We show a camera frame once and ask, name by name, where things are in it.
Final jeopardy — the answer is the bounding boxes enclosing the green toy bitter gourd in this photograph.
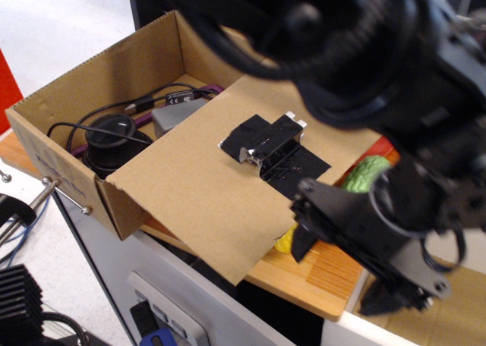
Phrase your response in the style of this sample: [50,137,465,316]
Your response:
[342,156,391,193]

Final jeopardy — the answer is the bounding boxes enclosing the grey power adapter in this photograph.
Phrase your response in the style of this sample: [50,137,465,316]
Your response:
[151,99,207,138]

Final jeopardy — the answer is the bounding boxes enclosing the black braided cable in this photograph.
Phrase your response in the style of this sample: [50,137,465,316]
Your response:
[37,310,96,346]

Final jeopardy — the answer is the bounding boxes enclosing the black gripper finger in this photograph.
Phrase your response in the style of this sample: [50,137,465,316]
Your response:
[358,279,413,316]
[291,224,318,263]

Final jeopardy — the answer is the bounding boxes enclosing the grey power strip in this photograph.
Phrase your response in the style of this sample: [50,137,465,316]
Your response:
[128,272,210,346]

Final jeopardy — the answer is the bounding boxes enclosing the yellow toy corn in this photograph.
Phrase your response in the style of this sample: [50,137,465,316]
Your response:
[274,223,298,254]

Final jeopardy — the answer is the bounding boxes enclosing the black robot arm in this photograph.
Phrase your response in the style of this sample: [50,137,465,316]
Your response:
[167,0,485,316]

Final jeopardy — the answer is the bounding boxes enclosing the metal clamp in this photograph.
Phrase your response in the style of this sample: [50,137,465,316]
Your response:
[0,169,93,248]

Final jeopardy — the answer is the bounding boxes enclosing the brown cardboard box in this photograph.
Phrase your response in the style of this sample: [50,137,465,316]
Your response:
[6,12,378,284]

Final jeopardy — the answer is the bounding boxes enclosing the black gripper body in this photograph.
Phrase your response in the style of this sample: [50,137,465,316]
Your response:
[291,178,451,310]

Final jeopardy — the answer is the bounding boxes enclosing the black ribbed heat sink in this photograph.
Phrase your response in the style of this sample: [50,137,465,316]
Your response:
[1,264,43,345]

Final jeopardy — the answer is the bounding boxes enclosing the wooden counter board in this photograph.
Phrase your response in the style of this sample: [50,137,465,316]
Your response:
[1,129,368,322]

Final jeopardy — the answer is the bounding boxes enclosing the black usb cable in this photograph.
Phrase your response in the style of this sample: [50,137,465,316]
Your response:
[46,82,218,153]

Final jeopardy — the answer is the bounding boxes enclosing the black round webcam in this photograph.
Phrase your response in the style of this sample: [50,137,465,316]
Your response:
[82,114,153,179]

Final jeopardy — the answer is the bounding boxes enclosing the red panel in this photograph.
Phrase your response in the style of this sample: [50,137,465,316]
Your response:
[0,52,24,134]

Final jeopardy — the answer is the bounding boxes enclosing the blue cable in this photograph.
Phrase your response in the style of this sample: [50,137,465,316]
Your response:
[0,197,50,267]

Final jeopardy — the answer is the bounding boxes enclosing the red plastic plate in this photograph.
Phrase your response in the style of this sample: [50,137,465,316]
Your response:
[335,137,400,187]

